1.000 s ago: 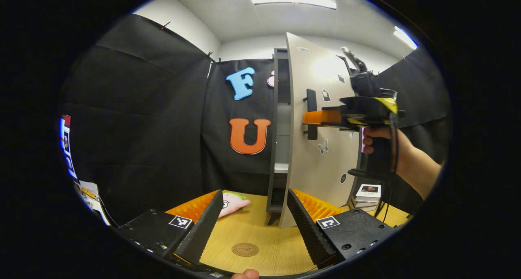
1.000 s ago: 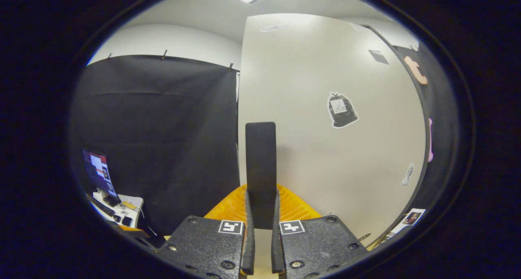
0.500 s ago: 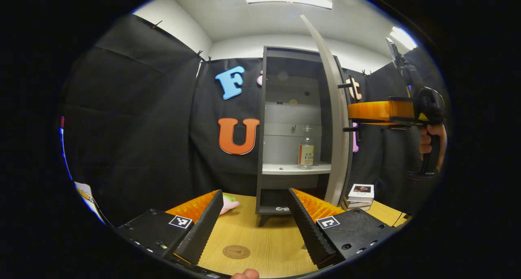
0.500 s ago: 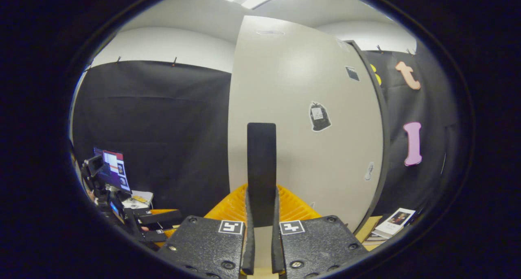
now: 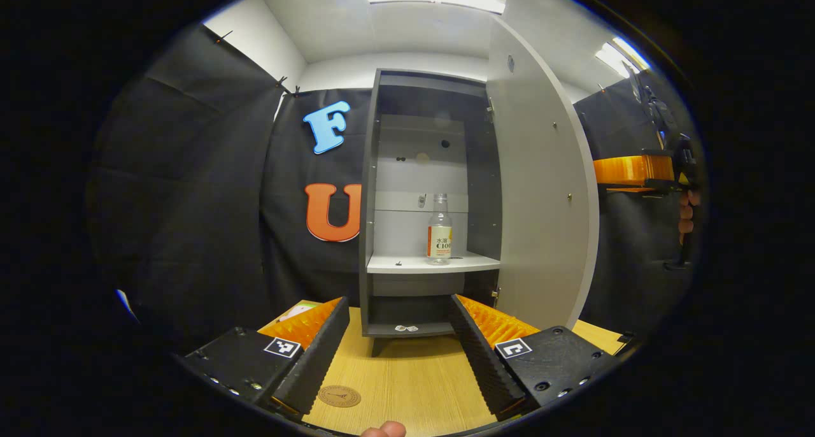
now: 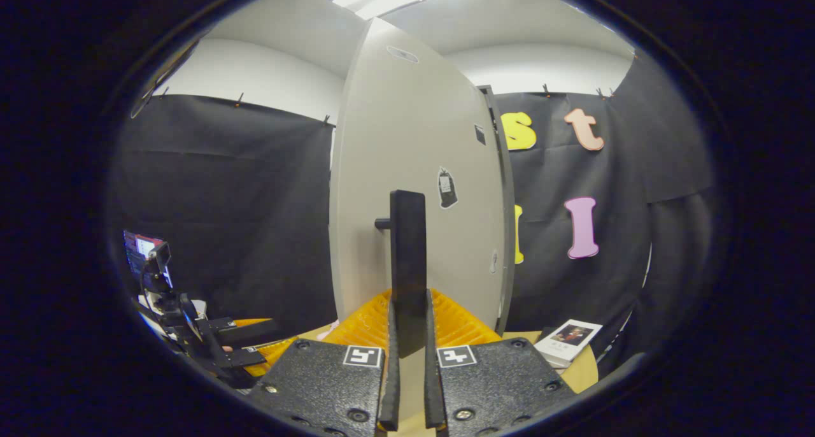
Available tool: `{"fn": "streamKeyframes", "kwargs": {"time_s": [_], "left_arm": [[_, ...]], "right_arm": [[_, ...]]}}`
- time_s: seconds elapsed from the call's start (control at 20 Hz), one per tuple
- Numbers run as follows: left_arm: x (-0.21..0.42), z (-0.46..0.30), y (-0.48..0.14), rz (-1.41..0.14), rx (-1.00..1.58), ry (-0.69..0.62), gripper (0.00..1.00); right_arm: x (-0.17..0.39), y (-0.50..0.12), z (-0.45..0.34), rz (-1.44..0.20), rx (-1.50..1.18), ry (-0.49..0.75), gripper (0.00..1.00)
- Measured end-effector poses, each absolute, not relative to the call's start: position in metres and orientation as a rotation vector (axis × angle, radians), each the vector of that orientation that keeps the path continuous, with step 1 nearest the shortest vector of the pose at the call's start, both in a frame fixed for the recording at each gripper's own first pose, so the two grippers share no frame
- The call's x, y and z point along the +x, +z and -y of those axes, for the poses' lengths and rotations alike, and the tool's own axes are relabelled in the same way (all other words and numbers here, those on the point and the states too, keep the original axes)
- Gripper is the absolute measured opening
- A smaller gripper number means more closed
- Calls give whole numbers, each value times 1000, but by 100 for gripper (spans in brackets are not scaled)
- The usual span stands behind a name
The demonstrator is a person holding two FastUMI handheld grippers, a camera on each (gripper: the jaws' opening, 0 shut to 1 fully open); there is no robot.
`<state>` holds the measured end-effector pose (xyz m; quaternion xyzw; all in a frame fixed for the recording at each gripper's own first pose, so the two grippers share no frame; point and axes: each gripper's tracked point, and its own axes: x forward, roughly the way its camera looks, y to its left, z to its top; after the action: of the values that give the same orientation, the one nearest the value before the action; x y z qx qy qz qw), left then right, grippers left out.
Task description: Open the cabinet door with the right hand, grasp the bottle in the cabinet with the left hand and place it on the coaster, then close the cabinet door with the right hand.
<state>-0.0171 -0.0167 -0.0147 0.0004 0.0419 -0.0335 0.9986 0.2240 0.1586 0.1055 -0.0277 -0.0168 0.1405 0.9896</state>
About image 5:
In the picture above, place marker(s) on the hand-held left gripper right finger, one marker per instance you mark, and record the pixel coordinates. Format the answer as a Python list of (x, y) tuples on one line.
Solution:
[(484, 360)]

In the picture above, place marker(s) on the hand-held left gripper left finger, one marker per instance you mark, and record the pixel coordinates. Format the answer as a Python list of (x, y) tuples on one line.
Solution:
[(318, 360)]

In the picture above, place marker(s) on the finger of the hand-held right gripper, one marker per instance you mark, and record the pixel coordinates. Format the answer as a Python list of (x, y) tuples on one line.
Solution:
[(630, 171)]

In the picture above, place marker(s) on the round brown coaster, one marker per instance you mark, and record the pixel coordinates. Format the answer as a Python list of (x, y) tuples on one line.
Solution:
[(339, 396)]

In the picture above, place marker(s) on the light grey cabinet door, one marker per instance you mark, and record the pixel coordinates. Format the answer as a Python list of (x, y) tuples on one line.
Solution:
[(541, 169)]

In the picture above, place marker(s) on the dark grey cabinet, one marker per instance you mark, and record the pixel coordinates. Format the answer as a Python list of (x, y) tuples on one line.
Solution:
[(407, 262)]

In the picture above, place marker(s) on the clear plastic bottle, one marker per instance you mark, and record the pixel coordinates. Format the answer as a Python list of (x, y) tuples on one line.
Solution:
[(439, 233)]

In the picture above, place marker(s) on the small ceiling light panel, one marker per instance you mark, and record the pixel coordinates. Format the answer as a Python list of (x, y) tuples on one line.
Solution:
[(621, 55)]

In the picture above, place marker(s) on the black backdrop cloth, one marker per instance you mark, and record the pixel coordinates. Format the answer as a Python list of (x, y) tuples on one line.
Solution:
[(191, 201)]

